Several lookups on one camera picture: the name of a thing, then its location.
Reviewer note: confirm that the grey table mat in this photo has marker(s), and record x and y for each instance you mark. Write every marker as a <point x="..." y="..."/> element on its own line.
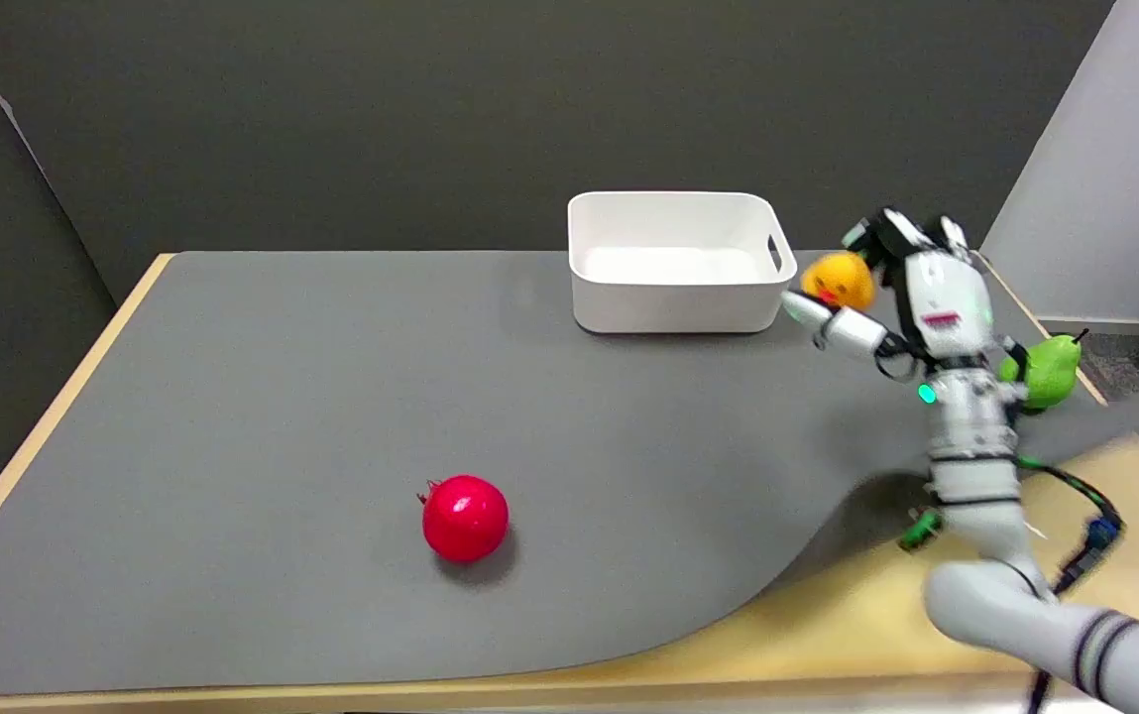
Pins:
<point x="410" y="466"/>

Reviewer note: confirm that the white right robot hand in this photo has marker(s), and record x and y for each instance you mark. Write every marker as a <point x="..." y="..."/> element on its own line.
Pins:
<point x="941" y="297"/>

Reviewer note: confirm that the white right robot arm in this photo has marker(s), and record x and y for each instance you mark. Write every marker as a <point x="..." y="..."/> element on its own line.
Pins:
<point x="985" y="516"/>

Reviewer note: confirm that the white plastic box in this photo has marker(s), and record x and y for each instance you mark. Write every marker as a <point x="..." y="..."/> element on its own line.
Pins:
<point x="673" y="261"/>

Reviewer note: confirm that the red pomegranate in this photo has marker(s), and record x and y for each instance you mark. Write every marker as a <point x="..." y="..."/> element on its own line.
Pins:
<point x="465" y="518"/>

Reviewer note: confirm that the green pear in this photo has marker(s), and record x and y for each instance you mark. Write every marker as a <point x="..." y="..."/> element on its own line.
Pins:
<point x="1047" y="370"/>

